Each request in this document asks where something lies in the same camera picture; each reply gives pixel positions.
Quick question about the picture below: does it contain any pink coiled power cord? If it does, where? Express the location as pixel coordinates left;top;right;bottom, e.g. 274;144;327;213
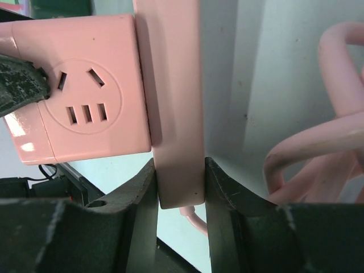
263;22;364;204

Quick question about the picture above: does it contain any pink power strip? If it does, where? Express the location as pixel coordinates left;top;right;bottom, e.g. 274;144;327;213
133;1;205;209

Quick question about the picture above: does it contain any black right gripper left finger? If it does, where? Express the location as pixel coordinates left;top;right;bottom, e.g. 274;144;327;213
1;160;158;272

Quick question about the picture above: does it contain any pink cube socket adapter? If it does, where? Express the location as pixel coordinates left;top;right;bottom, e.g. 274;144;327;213
1;14;151;165

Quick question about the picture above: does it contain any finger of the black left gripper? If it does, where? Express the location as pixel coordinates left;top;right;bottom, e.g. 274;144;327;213
1;54;51;117

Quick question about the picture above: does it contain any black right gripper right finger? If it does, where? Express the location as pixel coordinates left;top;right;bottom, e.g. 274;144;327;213
205;158;363;272

